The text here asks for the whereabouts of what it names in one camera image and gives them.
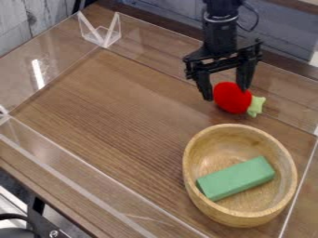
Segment red plush strawberry toy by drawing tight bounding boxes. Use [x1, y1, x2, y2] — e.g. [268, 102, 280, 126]
[214, 82, 266, 117]

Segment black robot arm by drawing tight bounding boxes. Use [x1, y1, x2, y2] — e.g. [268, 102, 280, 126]
[184, 0, 262, 101]

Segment black table leg bracket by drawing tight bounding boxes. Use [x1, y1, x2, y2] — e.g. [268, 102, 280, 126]
[27, 196, 71, 238]

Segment black cable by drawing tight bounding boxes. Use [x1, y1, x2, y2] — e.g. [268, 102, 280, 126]
[0, 211, 31, 238]

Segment clear acrylic barrier panels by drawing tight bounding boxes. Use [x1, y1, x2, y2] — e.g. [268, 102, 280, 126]
[0, 5, 318, 238]

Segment clear acrylic corner bracket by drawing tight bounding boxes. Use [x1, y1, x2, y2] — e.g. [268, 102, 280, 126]
[78, 12, 122, 48]

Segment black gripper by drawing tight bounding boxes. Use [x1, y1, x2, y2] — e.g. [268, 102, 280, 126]
[184, 38, 262, 101]

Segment wooden bowl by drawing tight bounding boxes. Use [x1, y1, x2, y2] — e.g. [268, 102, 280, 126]
[184, 124, 299, 228]

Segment green rectangular block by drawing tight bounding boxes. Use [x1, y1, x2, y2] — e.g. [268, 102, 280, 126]
[197, 156, 276, 202]

